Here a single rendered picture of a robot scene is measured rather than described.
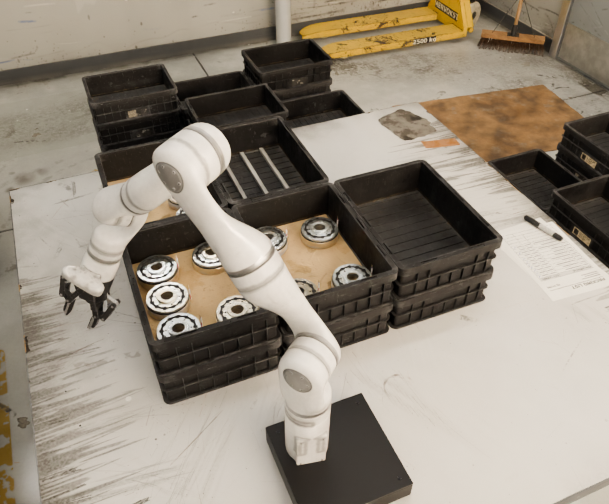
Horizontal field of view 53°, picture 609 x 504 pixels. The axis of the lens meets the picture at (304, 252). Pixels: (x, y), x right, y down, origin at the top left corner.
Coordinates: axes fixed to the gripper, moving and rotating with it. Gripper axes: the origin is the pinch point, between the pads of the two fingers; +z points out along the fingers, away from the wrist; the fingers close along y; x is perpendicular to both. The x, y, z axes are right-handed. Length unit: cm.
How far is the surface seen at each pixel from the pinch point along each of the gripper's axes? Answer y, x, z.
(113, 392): -13.8, -0.7, 17.5
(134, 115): 63, -154, 32
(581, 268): -108, -73, -44
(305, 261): -38, -40, -18
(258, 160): -9, -81, -16
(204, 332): -26.1, -1.1, -13.4
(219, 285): -21.8, -25.6, -7.3
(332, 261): -44, -41, -21
